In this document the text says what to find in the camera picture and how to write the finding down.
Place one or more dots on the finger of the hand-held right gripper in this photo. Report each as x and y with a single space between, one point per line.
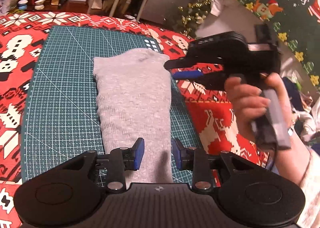
187 75
190 63

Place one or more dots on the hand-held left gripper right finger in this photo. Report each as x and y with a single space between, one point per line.
176 154

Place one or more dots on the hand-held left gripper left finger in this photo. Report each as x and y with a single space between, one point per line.
139 154

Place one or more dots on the grey t-shirt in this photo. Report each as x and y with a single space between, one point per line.
132 98

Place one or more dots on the person's right forearm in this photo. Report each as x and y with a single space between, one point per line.
297 153

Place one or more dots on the person's right hand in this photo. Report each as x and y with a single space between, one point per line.
242 103

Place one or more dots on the red patterned knit blanket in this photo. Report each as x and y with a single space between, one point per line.
210 108

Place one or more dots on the small Christmas tree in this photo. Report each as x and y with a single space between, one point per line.
192 17

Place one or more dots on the white hanging cloth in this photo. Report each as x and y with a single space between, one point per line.
216 6

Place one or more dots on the white paper scrap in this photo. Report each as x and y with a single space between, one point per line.
130 16

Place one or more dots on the dark blue cloth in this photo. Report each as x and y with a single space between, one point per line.
297 98

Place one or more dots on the green cutting mat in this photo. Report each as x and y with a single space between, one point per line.
62 93

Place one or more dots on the white patterned bag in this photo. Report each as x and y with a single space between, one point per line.
307 123

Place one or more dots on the white bowl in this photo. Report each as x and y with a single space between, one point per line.
39 4

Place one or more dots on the blue bowl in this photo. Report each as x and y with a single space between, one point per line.
22 4

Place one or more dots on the white plastic bags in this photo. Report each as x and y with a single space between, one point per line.
10 1

